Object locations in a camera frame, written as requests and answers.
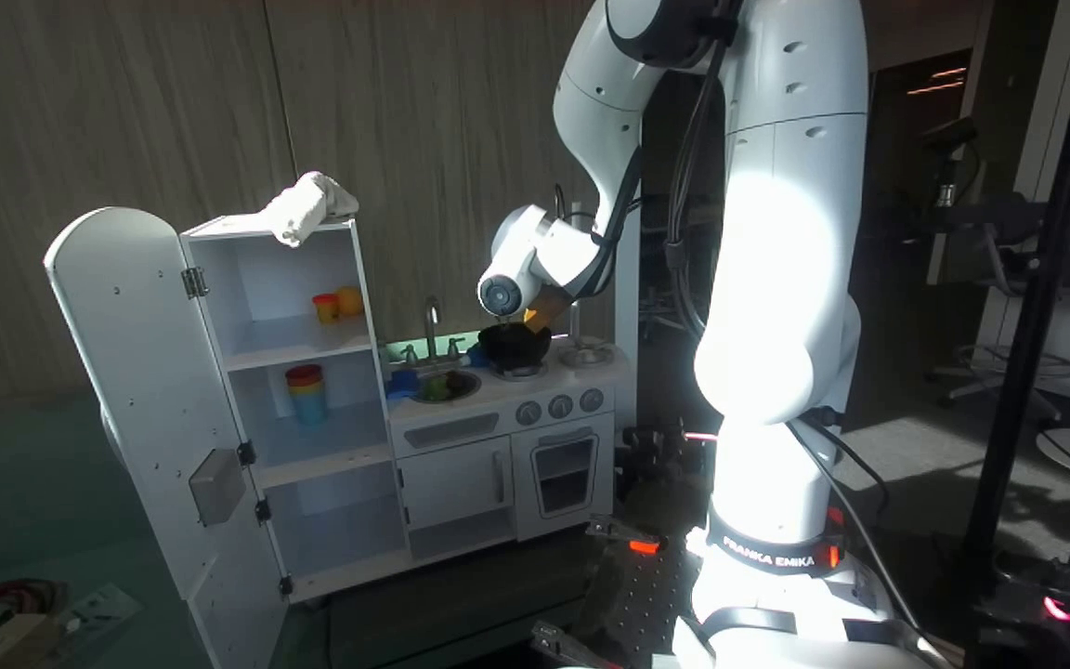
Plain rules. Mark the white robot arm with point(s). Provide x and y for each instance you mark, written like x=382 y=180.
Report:
x=783 y=325

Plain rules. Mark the black bowl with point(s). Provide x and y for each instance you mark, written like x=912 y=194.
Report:
x=516 y=346

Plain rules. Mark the toy silver faucet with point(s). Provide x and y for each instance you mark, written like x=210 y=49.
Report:
x=434 y=322

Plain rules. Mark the orange and yellow cups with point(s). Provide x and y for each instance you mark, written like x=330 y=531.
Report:
x=341 y=304

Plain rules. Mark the white toy kitchen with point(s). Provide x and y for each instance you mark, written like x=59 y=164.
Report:
x=413 y=459

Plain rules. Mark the stacked colourful cups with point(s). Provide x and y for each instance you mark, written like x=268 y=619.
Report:
x=305 y=392

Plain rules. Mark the white crumpled cloth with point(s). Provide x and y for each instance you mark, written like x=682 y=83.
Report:
x=301 y=204

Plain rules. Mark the white toy fridge door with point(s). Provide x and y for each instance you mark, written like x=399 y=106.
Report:
x=121 y=280

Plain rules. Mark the black stand pole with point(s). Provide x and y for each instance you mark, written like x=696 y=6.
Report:
x=1035 y=315

